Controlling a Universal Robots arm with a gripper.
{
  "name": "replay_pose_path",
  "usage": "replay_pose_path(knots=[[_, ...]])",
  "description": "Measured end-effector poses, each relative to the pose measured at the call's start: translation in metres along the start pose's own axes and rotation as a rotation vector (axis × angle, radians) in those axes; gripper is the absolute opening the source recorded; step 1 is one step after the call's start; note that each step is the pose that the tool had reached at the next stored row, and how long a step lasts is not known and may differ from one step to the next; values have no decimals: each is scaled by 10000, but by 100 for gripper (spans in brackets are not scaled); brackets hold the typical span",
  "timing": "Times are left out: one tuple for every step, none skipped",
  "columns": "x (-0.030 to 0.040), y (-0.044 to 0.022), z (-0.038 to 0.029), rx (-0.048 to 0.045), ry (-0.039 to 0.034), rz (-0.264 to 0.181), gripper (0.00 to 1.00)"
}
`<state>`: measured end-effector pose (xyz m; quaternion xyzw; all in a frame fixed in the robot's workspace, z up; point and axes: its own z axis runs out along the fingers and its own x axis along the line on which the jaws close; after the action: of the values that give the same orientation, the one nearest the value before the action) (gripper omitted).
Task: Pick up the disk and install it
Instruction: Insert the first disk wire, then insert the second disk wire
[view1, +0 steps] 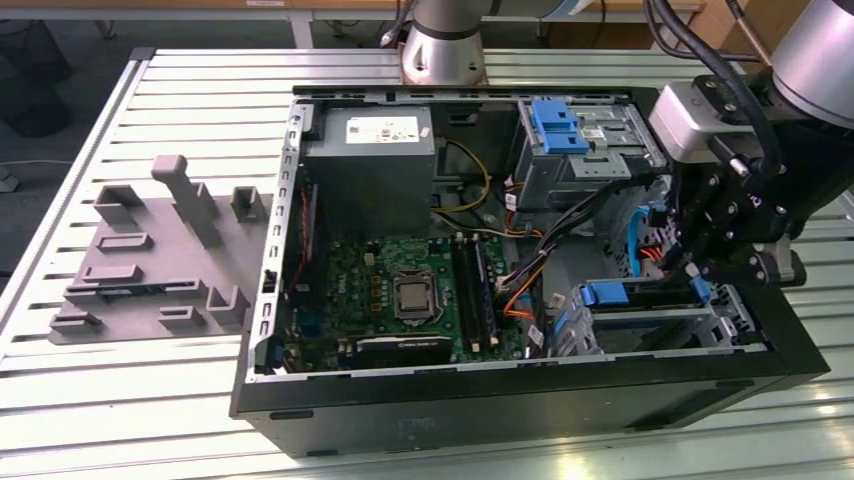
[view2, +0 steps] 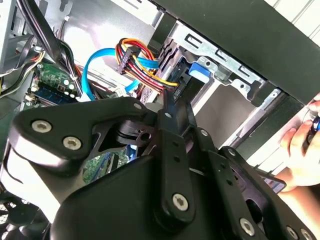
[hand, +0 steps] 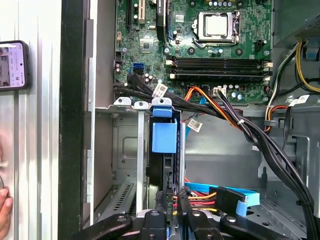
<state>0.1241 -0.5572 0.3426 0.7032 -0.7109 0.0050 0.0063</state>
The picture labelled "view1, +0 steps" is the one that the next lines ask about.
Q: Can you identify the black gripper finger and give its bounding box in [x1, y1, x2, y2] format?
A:
[685, 174, 809, 291]
[670, 168, 721, 265]

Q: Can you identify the hard disk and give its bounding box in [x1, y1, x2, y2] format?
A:
[557, 277, 715, 351]

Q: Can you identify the silver disk bay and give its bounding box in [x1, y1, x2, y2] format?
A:
[553, 277, 769, 359]

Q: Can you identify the silver optical drive cage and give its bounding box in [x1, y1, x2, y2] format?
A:
[513, 97, 673, 214]

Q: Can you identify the blue drive latch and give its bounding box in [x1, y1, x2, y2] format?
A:
[531, 99, 593, 155]

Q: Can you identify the wooden cabinet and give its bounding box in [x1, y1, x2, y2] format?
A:
[677, 0, 802, 119]

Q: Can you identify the green motherboard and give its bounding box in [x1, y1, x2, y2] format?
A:
[323, 234, 529, 371]

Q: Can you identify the silver CPU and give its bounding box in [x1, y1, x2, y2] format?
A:
[395, 283, 435, 312]

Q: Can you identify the grey power supply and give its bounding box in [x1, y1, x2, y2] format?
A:
[303, 104, 439, 239]

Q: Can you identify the black graphics card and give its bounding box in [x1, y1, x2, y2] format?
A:
[352, 334, 454, 369]

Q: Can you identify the black PC case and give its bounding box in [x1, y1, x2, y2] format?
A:
[228, 84, 833, 457]

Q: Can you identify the white desk with wooden top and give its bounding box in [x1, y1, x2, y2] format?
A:
[99, 0, 709, 51]

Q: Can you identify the grey parts rack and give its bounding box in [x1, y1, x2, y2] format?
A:
[47, 153, 275, 347]

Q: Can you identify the dark RAM stick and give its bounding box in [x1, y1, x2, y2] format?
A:
[96, 284, 166, 297]

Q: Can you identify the black waste bin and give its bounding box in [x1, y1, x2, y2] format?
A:
[0, 19, 76, 139]

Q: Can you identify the orange wire with black plug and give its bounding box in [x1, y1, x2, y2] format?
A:
[638, 227, 679, 276]

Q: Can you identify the blue wire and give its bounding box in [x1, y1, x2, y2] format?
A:
[626, 202, 669, 279]

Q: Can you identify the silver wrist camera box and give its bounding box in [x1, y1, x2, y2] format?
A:
[650, 82, 775, 164]

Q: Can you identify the black cable bundle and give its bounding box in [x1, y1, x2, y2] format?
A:
[497, 172, 669, 294]

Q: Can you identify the yellow wire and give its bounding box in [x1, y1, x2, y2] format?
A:
[431, 139, 493, 216]

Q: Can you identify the orange motherboard wire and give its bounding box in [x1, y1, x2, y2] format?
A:
[501, 249, 557, 321]

